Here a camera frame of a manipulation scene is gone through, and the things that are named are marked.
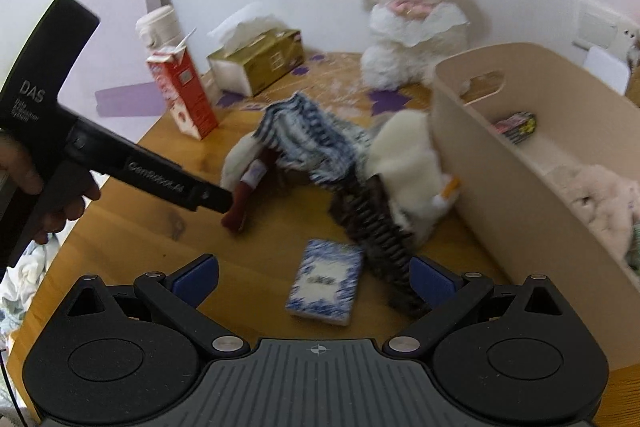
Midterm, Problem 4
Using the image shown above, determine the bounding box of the white soft cloth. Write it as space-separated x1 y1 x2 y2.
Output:
220 137 281 195

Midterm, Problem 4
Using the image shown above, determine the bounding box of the red milk carton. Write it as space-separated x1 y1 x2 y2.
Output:
145 32 220 142

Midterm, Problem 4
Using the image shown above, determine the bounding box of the beige storage bin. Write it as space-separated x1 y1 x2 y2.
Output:
431 42 640 370

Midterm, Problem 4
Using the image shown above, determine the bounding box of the wooden desktop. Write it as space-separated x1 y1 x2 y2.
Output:
30 52 640 427

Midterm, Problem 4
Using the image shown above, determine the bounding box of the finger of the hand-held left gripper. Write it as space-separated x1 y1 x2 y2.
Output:
187 181 234 214

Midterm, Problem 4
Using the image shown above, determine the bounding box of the dark red sausage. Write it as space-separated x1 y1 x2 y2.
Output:
221 159 268 235

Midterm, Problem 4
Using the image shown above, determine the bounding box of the white plush duck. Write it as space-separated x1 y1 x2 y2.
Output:
362 109 463 243

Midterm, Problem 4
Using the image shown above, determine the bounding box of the person's left hand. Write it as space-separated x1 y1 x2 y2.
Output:
0 131 102 247

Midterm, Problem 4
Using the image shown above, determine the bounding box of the brown plush with red hat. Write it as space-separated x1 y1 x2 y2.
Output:
620 24 640 108

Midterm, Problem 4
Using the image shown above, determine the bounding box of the white wall socket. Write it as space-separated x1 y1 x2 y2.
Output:
572 0 640 52

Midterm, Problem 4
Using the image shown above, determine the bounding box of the grey plush with blue scarf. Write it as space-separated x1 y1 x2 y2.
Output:
545 163 640 268

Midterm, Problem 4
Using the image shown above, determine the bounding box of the blue white striped cloth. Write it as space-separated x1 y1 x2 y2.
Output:
250 92 373 192

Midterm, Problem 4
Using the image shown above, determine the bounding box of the gold tissue box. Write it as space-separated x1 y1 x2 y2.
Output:
206 2 307 98

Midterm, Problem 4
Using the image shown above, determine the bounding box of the white patterned cloth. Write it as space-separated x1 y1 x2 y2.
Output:
0 239 56 343

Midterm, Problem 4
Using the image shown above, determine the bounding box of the lavender board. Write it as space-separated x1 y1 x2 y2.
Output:
55 0 173 120

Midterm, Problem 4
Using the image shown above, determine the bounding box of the white bottle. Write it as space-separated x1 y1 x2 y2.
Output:
582 46 632 96
136 4 183 55

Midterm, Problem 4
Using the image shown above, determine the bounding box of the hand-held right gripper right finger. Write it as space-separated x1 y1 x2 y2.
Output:
383 256 565 356

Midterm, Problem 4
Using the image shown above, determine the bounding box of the white plush sheep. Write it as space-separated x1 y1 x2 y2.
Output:
350 0 482 88

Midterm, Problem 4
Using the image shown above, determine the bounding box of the small colourful packet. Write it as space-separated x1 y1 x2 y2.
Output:
490 111 538 144

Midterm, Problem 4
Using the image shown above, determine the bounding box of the blue white tissue pack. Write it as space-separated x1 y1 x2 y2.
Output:
284 238 365 327

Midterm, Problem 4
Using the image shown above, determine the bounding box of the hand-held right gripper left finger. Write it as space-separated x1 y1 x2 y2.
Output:
64 254 252 356

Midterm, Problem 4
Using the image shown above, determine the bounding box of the dark brown striped cloth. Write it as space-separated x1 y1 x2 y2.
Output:
327 174 433 315

